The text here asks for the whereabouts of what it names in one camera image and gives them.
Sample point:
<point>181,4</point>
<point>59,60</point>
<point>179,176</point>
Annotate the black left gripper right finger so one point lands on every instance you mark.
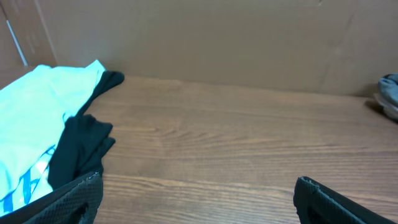
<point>317,204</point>

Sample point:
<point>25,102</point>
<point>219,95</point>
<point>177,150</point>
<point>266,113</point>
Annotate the light blue printed t-shirt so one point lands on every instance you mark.
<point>34,109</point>

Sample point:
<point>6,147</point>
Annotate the black garment on left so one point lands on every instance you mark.
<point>84,141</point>

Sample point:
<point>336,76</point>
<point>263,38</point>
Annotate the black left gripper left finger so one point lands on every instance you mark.
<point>75,202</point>

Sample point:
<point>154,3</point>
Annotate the grey folded garment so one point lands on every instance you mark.
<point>387,86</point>

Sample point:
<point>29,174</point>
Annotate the brown cardboard back panel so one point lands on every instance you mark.
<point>338,47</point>

